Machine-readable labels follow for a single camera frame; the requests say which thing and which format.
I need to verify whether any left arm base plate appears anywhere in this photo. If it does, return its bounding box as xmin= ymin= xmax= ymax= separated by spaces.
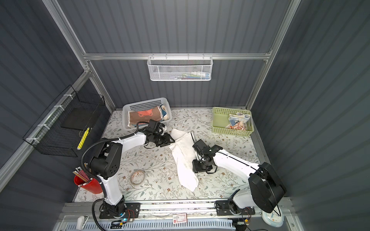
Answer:
xmin=99 ymin=202 xmax=141 ymax=219

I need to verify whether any patterned cloth in basket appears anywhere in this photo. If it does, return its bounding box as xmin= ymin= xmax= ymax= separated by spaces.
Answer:
xmin=225 ymin=112 xmax=251 ymax=131

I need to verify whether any blue beige Doraemon towel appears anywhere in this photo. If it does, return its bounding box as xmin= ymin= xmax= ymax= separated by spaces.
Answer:
xmin=160 ymin=104 xmax=169 ymax=121

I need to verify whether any red white label card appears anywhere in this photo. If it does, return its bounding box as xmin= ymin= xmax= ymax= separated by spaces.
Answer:
xmin=172 ymin=213 xmax=188 ymax=224

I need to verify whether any orange towel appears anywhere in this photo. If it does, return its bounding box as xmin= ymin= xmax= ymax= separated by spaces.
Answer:
xmin=128 ymin=106 xmax=163 ymax=127

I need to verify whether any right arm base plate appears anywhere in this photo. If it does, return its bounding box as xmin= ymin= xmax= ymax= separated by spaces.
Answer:
xmin=214 ymin=200 xmax=255 ymax=216

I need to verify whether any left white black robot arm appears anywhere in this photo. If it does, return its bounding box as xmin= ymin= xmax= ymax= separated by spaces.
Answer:
xmin=85 ymin=119 xmax=175 ymax=207

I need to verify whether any white wire wall basket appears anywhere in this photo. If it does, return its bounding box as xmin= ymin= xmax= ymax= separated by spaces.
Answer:
xmin=147 ymin=56 xmax=214 ymax=81

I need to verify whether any black corrugated cable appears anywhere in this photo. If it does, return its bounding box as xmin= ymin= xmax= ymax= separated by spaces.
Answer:
xmin=80 ymin=121 xmax=149 ymax=231

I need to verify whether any black wire wall basket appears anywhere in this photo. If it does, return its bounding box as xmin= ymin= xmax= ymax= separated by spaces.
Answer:
xmin=23 ymin=86 xmax=106 ymax=157

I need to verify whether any clear tape roll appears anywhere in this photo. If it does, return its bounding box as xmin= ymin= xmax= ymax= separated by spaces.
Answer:
xmin=129 ymin=169 xmax=146 ymax=186

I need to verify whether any white plastic laundry basket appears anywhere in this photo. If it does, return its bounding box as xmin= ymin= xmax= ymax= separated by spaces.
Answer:
xmin=122 ymin=98 xmax=172 ymax=131

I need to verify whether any green perforated plastic basket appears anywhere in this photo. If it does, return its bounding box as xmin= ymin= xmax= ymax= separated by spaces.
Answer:
xmin=212 ymin=107 xmax=254 ymax=137

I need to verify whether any white round clock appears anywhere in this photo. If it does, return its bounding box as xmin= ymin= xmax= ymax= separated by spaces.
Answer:
xmin=261 ymin=211 xmax=284 ymax=228

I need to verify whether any red pencil cup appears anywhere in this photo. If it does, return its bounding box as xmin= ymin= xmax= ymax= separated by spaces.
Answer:
xmin=73 ymin=167 xmax=103 ymax=194

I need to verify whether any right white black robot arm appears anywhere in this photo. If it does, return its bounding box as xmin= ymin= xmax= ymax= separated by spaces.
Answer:
xmin=192 ymin=140 xmax=287 ymax=215

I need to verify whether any white towel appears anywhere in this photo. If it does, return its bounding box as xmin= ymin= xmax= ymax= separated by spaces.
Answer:
xmin=169 ymin=129 xmax=198 ymax=192

